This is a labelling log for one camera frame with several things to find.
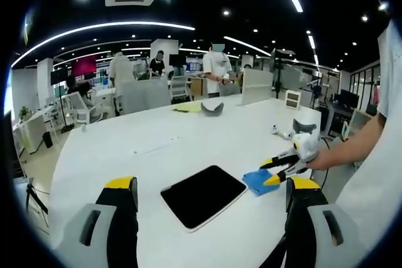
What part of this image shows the blue cleaning cloth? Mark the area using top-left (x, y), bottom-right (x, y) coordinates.
top-left (241, 169), bottom-right (282, 198)

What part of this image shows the potted green plant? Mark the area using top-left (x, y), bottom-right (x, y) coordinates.
top-left (18, 105), bottom-right (31, 122)

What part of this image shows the person's white shirt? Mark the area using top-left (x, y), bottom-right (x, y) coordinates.
top-left (332, 19), bottom-right (402, 252)

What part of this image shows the grey desk divider panel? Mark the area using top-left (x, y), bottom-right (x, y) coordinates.
top-left (241, 70), bottom-right (274, 106)

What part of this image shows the white storage box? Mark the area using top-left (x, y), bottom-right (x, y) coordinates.
top-left (285, 89), bottom-right (303, 110)

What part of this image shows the grey partition screen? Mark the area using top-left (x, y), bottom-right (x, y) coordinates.
top-left (118, 78), bottom-right (172, 115)

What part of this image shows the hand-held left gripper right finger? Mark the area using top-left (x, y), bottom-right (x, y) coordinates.
top-left (284, 176), bottom-right (362, 268)

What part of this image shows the yellow cloth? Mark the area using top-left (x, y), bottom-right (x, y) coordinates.
top-left (171, 104), bottom-right (202, 114)

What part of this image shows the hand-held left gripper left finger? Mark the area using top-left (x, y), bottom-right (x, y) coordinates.
top-left (55, 176), bottom-right (139, 268)

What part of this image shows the red wall screen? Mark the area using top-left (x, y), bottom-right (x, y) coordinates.
top-left (72, 55), bottom-right (99, 77)

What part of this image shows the white mesh office chair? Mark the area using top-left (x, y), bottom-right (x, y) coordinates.
top-left (170, 75), bottom-right (190, 101)

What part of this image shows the black tablet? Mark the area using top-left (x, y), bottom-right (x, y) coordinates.
top-left (160, 164), bottom-right (249, 234)

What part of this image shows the black computer monitor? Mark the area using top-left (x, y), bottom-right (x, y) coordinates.
top-left (334, 89), bottom-right (360, 108)

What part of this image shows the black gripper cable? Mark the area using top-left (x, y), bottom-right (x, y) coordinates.
top-left (319, 138), bottom-right (331, 189)

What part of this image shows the grey curved headset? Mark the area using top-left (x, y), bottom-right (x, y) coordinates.
top-left (200, 102), bottom-right (225, 118)
top-left (292, 118), bottom-right (318, 136)

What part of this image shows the black waste bin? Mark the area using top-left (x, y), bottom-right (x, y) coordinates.
top-left (41, 131), bottom-right (55, 149)

